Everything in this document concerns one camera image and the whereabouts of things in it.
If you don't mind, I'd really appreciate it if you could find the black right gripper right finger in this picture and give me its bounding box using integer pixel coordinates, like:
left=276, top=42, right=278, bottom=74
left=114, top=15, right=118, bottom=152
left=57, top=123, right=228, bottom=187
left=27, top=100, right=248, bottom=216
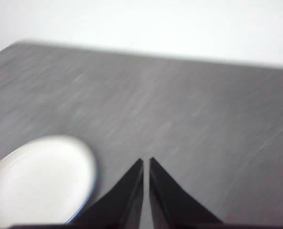
left=148, top=156, right=223, bottom=226

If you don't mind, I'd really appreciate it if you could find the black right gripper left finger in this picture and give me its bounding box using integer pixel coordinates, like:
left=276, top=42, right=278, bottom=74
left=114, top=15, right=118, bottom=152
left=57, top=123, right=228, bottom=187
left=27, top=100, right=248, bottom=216
left=66, top=158, right=144, bottom=226

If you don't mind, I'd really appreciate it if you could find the white round plate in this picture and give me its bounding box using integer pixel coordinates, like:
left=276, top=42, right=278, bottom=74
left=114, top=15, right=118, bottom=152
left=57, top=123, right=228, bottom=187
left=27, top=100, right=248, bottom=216
left=0, top=135, right=97, bottom=227

